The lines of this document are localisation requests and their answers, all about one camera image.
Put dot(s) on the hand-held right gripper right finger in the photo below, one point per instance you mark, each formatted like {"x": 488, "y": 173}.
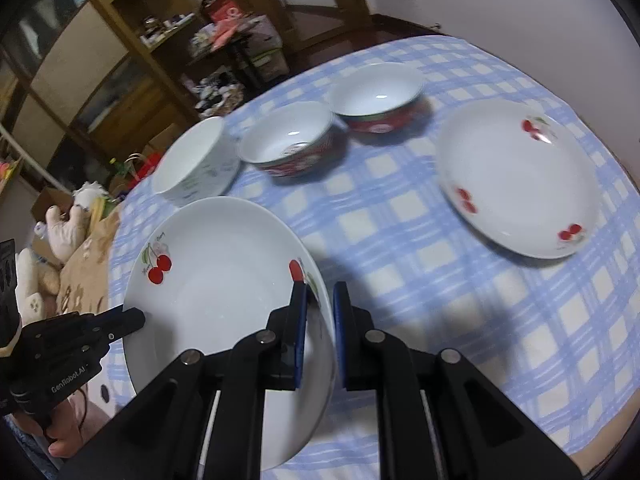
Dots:
{"x": 340, "y": 340}

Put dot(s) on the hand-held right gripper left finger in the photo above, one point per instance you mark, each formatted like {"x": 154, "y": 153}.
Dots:
{"x": 299, "y": 330}

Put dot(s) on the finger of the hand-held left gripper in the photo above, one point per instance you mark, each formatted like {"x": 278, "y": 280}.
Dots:
{"x": 122, "y": 322}

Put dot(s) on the white cherry-print plate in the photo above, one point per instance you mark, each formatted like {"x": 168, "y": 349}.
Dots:
{"x": 215, "y": 285}
{"x": 510, "y": 180}

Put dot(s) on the white plate with red seal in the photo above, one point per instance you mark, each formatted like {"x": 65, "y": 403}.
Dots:
{"x": 285, "y": 130}

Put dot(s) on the person's left hand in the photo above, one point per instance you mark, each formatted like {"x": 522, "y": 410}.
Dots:
{"x": 60, "y": 445}

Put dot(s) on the brown printed blanket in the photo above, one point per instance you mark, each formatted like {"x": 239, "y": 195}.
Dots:
{"x": 85, "y": 270}

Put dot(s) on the blue checked tablecloth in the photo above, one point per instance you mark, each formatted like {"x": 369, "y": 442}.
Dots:
{"x": 400, "y": 260}

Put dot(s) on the white stuffed toy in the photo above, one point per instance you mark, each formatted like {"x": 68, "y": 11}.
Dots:
{"x": 70, "y": 225}

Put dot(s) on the brown cardboard box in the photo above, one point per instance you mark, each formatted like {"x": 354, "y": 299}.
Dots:
{"x": 50, "y": 202}

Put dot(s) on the red paper bag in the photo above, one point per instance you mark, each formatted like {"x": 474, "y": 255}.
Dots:
{"x": 145, "y": 164}

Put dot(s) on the wicker basket with toys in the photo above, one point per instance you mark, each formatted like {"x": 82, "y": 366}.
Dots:
{"x": 220, "y": 92}

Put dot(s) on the red patterned bowl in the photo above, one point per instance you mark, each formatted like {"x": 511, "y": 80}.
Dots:
{"x": 370, "y": 90}

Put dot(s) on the black metal stand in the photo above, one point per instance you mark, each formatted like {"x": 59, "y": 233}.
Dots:
{"x": 242, "y": 60}

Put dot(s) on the clear plastic storage box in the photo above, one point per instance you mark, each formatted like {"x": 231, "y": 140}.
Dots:
{"x": 265, "y": 45}

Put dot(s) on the wooden shelf cabinet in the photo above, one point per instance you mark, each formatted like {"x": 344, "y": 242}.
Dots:
{"x": 125, "y": 25}

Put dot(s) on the red carton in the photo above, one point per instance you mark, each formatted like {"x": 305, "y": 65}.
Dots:
{"x": 227, "y": 12}

